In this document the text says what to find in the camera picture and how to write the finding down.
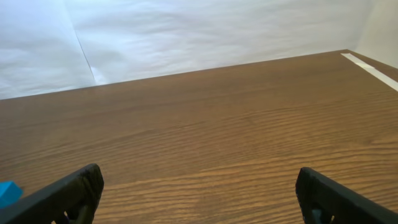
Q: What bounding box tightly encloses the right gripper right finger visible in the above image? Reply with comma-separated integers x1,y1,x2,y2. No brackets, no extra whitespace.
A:
295,167,398,224

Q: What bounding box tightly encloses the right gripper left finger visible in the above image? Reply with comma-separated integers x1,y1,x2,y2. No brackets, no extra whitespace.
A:
0,163,105,224

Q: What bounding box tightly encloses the blue cube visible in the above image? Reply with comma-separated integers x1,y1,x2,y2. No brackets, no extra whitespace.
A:
0,180,24,209

